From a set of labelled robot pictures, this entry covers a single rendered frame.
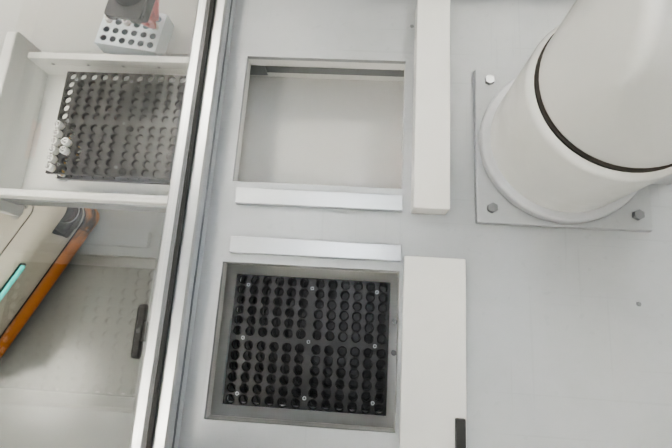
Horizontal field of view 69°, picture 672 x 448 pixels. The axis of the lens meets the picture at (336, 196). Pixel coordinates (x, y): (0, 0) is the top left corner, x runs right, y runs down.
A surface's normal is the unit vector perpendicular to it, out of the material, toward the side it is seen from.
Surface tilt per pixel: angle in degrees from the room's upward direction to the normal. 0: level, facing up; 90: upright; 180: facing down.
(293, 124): 0
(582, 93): 89
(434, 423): 0
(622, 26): 83
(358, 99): 0
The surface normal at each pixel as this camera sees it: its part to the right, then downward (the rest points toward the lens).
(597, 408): -0.04, -0.25
